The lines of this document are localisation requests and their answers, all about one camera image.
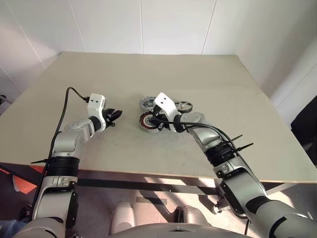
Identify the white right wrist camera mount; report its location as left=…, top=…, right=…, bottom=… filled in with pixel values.
left=153, top=92, right=182, bottom=120

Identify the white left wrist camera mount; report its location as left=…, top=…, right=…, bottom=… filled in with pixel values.
left=87, top=93, right=107, bottom=130

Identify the dark grey equipment piece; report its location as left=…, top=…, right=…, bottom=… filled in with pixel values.
left=0, top=95, right=14, bottom=116

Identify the silver spoked rotor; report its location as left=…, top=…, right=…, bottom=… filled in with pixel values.
left=174, top=100, right=193, bottom=114

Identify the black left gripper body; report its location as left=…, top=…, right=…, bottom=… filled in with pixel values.
left=103, top=108, right=117, bottom=128

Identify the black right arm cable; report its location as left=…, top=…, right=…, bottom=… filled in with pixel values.
left=151, top=119, right=239, bottom=159

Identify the bystander dark shoe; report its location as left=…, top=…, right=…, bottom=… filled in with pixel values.
left=19, top=203, right=34, bottom=223

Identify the black clothed bystander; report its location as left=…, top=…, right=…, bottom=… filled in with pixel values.
left=290, top=95, right=317, bottom=167

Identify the bystander blue jeans leg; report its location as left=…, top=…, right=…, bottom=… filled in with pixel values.
left=0, top=219, right=28, bottom=236

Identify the grey robot torso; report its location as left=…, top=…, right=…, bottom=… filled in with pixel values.
left=131, top=221, right=248, bottom=238

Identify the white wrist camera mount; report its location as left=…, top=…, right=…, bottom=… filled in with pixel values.
left=153, top=92, right=182, bottom=120
left=87, top=93, right=107, bottom=130

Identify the beige rounded shape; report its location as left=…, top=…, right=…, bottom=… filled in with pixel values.
left=174, top=205, right=209, bottom=225
left=110, top=201, right=136, bottom=234

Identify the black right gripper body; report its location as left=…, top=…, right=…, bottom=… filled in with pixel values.
left=151, top=105, right=171, bottom=132

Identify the orange floor object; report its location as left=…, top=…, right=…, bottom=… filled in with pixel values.
left=0, top=165, right=43, bottom=195

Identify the black table frame bar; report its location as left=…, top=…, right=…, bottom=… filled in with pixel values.
left=0, top=162, right=221, bottom=197

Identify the grey table leg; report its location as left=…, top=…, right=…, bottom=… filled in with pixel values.
left=262, top=182, right=292, bottom=196

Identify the motor housing with copper windings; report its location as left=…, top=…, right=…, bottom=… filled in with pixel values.
left=138, top=112, right=164, bottom=134

